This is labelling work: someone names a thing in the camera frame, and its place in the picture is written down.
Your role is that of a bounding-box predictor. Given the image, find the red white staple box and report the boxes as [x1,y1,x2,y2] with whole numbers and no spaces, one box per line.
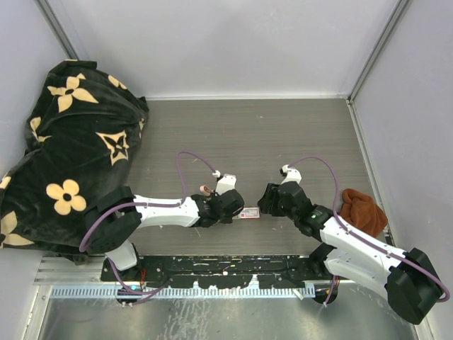
[239,207,260,220]

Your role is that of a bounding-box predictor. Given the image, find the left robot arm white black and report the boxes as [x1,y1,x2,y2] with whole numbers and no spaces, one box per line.
[79,186,244,281]

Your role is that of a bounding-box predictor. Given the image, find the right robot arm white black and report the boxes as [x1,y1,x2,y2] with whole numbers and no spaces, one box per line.
[258,181,449,324]

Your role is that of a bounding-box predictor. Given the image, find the brown cloth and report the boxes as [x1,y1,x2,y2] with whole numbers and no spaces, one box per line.
[340,188,388,238]

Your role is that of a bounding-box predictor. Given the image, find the black floral blanket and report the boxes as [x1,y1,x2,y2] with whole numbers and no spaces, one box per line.
[1,59,149,254]

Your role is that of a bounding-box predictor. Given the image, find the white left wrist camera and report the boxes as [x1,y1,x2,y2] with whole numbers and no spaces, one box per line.
[215,174,237,195]

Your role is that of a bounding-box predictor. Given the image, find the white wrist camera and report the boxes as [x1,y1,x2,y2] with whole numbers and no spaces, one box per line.
[215,174,237,195]
[280,164,302,185]

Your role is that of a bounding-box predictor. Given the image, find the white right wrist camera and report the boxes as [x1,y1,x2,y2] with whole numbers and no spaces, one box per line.
[280,164,302,185]

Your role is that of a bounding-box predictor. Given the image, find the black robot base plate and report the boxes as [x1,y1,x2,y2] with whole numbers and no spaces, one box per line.
[120,255,333,289]

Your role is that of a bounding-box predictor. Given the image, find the white slotted cable duct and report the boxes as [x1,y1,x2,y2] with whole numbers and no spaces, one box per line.
[50,284,316,300]

